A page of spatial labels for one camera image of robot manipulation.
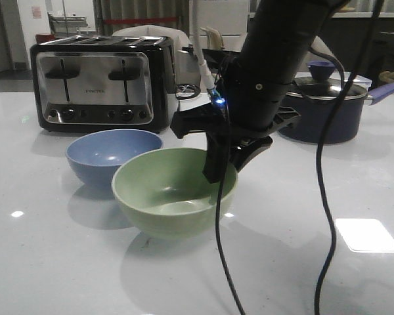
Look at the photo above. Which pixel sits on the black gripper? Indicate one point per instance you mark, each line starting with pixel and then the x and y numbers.
pixel 245 104

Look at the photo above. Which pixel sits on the green bowl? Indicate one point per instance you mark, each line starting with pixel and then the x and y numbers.
pixel 165 194

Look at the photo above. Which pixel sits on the blue bowl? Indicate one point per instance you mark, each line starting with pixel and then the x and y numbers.
pixel 95 157

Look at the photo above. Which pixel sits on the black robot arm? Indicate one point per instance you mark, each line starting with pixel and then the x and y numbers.
pixel 279 27

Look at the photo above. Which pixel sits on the dark blue saucepan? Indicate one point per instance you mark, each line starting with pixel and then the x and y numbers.
pixel 345 125

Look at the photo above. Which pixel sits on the beige wooden chairs background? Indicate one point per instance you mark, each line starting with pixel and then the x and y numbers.
pixel 214 38

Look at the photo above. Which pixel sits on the glass pot lid blue knob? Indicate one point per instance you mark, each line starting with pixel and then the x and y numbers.
pixel 319 85

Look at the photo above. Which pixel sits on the beige chair behind toaster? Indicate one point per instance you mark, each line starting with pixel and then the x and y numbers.
pixel 177 38

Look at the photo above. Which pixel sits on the black silver four-slot toaster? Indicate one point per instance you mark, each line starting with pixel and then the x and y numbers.
pixel 94 83

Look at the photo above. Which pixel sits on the red barrier belt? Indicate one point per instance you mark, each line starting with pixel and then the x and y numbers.
pixel 141 20

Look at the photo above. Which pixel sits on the red bin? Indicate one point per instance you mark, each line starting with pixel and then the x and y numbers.
pixel 43 37

